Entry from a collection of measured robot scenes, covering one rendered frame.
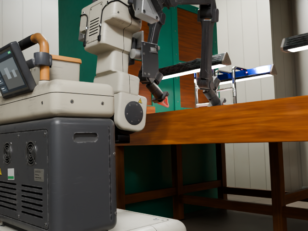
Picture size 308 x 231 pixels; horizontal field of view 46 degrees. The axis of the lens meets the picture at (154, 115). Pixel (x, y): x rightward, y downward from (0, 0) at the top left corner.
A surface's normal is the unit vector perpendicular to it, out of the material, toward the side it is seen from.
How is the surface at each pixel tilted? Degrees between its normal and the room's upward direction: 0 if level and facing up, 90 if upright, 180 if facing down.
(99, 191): 90
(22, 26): 90
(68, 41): 90
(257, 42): 90
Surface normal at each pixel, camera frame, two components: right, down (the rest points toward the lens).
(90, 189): 0.69, -0.07
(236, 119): -0.73, -0.03
